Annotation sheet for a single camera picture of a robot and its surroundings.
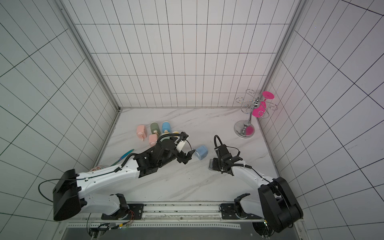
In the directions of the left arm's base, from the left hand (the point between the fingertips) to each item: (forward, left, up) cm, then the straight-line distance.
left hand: (185, 146), depth 77 cm
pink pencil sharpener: (+17, +31, -12) cm, 37 cm away
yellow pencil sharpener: (+17, +7, -12) cm, 22 cm away
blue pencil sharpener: (+2, -9, -9) cm, 13 cm away
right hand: (0, -18, -18) cm, 26 cm away
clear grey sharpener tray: (-3, -15, -16) cm, 22 cm away
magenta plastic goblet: (+21, -43, +6) cm, 49 cm away
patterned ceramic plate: (-6, +51, -14) cm, 53 cm away
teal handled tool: (+2, +41, -19) cm, 45 cm away
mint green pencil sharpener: (+17, +15, -12) cm, 26 cm away
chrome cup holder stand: (+23, -41, -16) cm, 50 cm away
